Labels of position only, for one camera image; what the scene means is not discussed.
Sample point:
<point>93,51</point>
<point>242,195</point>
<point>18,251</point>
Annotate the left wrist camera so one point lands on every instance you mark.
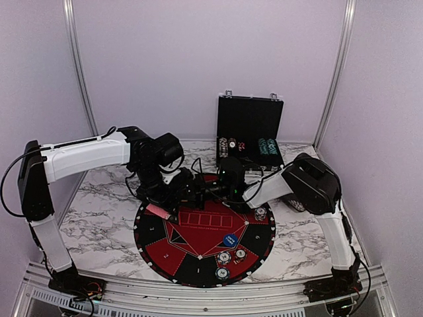
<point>168,149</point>

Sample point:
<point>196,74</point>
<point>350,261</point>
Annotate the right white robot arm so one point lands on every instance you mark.
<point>306,180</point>

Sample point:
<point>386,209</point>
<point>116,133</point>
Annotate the white chips row in case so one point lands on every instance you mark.
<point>223,148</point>

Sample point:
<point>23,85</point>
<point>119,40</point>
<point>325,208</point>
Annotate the round red black poker mat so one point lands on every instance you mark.
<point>186,252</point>

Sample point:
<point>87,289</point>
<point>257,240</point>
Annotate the black floral square plate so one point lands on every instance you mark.
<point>296,205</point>

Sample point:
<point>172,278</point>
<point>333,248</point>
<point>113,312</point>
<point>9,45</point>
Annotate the aluminium front rail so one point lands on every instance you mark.
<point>124,296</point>

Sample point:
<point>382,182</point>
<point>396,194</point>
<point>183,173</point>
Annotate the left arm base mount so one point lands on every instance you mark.
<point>70,281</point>

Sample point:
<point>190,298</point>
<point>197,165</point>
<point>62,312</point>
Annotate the right aluminium corner post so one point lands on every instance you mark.
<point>341,57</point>

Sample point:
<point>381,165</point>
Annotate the black poker chip case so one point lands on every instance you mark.
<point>247,119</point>

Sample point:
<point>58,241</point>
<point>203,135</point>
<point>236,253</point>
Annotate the red playing card deck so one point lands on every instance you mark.
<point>158,211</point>

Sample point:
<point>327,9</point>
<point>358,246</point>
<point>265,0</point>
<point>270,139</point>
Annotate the blue blind button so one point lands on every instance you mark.
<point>230,240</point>

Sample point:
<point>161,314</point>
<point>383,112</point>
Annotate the red chip stack seat ten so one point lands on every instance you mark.
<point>240,255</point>

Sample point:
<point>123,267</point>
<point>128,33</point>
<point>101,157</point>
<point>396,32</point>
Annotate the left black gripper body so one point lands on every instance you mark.
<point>152,189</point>

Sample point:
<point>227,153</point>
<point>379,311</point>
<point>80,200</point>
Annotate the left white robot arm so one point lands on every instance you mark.
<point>142,155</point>

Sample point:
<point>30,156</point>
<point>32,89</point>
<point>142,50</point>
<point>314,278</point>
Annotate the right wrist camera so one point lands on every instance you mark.
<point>232,175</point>

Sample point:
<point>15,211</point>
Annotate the blue chip stack seat one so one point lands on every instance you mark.
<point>222,273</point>

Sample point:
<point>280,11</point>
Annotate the white chip stack seat eight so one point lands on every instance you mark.
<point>260,214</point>

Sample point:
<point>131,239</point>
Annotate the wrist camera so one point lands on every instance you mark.
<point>232,175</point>
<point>168,149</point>

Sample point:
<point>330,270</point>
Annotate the left aluminium corner post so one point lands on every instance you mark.
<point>77,63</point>

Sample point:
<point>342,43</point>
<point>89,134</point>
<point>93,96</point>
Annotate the green chips row in case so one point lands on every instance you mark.
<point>267,146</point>

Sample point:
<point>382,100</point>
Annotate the white chip stack seat ten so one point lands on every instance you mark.
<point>223,258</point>

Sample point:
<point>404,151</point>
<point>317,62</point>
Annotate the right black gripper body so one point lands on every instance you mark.
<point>211,191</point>

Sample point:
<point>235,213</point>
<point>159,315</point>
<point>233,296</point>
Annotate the aluminium corner post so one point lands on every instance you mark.
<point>341,57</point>
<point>77,63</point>

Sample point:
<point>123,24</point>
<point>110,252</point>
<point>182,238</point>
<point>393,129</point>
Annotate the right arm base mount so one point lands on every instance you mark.
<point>341,283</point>

